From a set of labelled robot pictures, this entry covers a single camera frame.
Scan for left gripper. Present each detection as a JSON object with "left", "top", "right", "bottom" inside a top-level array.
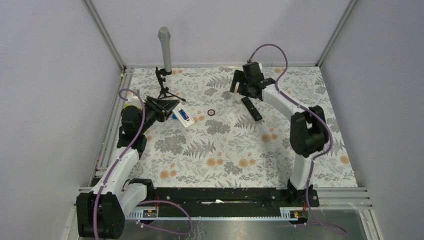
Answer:
[{"left": 137, "top": 96, "right": 180, "bottom": 134}]

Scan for white AC remote control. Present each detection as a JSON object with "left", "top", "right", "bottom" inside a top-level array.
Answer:
[{"left": 172, "top": 103, "right": 195, "bottom": 128}]

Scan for light blue battery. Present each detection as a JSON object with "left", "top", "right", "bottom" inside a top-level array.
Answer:
[{"left": 178, "top": 109, "right": 190, "bottom": 121}]

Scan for black remote control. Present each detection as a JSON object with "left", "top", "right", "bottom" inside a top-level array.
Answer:
[{"left": 241, "top": 96, "right": 263, "bottom": 122}]

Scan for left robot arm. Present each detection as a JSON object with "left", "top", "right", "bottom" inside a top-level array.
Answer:
[{"left": 76, "top": 96, "right": 180, "bottom": 240}]

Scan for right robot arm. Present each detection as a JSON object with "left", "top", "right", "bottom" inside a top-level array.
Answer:
[{"left": 229, "top": 62, "right": 330, "bottom": 206}]

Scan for poker chip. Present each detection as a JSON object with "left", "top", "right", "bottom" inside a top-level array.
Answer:
[{"left": 207, "top": 109, "right": 216, "bottom": 116}]

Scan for grey microphone on stand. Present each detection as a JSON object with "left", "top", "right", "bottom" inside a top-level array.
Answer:
[{"left": 158, "top": 26, "right": 172, "bottom": 76}]

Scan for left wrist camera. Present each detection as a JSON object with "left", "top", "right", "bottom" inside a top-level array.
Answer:
[{"left": 124, "top": 92, "right": 142, "bottom": 109}]

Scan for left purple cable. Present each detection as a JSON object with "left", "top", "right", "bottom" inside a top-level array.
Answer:
[{"left": 92, "top": 88, "right": 147, "bottom": 240}]

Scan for purple cable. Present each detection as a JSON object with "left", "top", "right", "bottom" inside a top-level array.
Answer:
[
  {"left": 247, "top": 43, "right": 334, "bottom": 200},
  {"left": 92, "top": 88, "right": 147, "bottom": 240}
]

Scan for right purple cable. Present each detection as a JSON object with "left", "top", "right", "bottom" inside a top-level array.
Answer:
[{"left": 247, "top": 43, "right": 334, "bottom": 200}]

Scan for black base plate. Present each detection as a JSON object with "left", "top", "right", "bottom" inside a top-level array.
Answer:
[{"left": 146, "top": 187, "right": 320, "bottom": 219}]

